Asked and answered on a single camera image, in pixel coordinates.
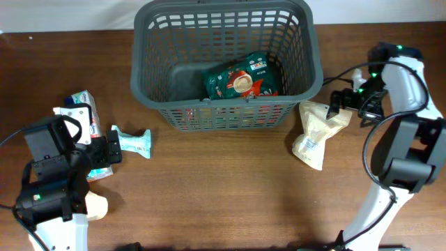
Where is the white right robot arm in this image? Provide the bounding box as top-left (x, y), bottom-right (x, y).
top-left (326, 43), bottom-right (445, 250)

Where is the San Remo spaghetti packet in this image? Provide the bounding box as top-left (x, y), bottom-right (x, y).
top-left (160, 104), bottom-right (295, 131)

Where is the green Nescafe coffee bag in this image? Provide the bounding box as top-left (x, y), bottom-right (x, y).
top-left (202, 52), bottom-right (279, 100)

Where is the beige paper pouch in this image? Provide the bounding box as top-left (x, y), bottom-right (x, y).
top-left (292, 100), bottom-right (353, 171)
top-left (85, 191), bottom-right (109, 221)

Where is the grey plastic basket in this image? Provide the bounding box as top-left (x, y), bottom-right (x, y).
top-left (130, 0), bottom-right (323, 112)

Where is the Kleenex tissue multipack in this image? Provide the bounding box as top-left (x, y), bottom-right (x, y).
top-left (64, 90), bottom-right (113, 182)

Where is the mint green wipes packet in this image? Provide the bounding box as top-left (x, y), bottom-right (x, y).
top-left (111, 125), bottom-right (151, 159)

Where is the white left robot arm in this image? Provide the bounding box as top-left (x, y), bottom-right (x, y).
top-left (12, 115), bottom-right (122, 250)

